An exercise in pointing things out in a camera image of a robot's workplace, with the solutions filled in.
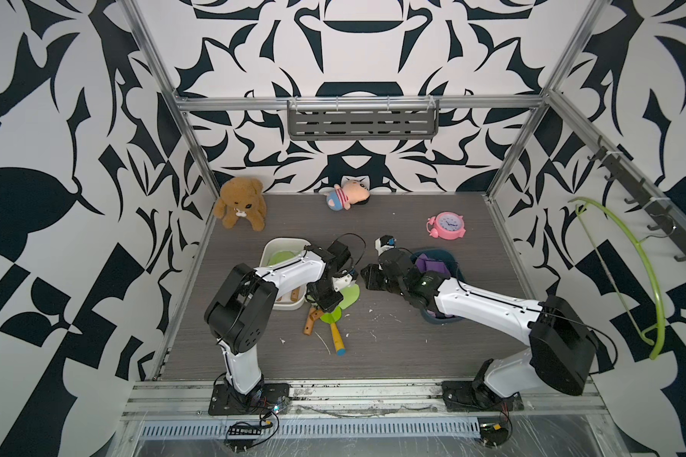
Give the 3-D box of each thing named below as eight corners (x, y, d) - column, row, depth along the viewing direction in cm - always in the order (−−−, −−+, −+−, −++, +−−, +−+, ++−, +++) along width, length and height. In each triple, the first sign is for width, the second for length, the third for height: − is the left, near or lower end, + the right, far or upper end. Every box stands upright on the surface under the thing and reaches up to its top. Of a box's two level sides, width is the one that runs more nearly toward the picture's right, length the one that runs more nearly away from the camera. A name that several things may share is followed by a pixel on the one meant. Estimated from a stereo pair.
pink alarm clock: (428, 239, 109) (431, 232, 106) (423, 217, 116) (426, 210, 113) (464, 239, 109) (468, 232, 106) (457, 217, 116) (460, 210, 113)
